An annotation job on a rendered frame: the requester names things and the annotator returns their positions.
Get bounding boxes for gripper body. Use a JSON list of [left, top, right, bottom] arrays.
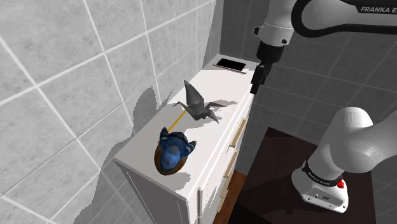
[[256, 40, 285, 67]]

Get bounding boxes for blue and brown figure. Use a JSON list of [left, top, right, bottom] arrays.
[[154, 126, 197, 176]]

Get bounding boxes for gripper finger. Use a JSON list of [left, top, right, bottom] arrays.
[[249, 62, 274, 95]]

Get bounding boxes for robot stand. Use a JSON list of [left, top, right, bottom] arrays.
[[227, 126, 377, 224]]

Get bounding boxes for white chest of drawers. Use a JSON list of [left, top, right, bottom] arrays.
[[113, 53, 261, 224]]

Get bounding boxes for grey origami crane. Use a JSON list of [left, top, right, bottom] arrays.
[[172, 80, 228, 125]]

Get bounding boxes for yellow pencil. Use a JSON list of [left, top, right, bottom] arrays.
[[167, 109, 188, 132]]

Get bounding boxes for black phone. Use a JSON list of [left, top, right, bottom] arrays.
[[212, 57, 251, 74]]

